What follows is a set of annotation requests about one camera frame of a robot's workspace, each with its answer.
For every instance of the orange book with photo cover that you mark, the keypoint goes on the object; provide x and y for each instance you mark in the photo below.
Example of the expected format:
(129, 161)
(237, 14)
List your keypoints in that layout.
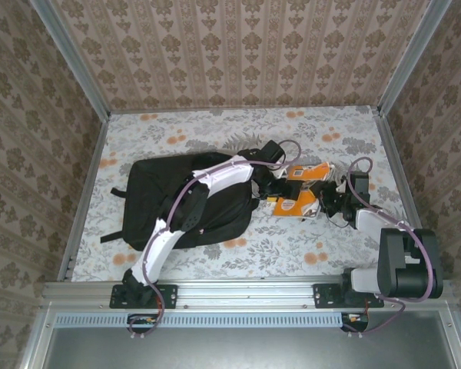
(292, 207)

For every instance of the grey metal panel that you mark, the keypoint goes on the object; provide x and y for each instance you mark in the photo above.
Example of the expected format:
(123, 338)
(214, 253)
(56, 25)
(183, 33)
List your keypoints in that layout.
(246, 350)

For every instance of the aluminium upright frame post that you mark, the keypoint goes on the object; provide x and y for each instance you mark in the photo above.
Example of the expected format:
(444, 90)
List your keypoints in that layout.
(71, 57)
(412, 57)

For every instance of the aluminium rear rail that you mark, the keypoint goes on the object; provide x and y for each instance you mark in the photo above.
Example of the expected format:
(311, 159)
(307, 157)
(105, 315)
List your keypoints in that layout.
(311, 108)

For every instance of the floral white tablecloth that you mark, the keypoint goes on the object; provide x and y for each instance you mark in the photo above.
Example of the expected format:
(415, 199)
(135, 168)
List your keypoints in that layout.
(272, 250)

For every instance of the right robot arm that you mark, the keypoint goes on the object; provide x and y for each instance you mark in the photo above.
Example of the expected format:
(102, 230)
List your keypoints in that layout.
(407, 261)

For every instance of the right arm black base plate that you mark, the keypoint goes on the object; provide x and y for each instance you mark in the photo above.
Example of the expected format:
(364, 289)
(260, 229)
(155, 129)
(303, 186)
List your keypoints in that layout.
(322, 296)

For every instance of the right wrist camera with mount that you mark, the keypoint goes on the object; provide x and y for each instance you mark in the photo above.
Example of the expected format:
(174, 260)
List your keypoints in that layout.
(342, 186)

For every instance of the aluminium side rail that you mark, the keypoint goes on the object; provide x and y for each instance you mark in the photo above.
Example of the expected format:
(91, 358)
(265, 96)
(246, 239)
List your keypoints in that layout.
(403, 184)
(92, 165)

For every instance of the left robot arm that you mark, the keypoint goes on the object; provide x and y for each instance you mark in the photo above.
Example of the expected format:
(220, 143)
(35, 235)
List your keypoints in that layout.
(226, 177)

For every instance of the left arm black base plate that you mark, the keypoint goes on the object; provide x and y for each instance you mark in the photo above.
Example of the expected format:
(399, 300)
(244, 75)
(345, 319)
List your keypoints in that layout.
(169, 296)

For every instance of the black backpack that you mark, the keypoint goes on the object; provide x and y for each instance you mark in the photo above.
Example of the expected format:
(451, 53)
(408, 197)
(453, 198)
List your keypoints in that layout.
(153, 200)

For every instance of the aluminium mounting rail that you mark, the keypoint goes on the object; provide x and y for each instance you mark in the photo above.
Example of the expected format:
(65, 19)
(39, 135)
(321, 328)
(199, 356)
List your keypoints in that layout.
(246, 294)

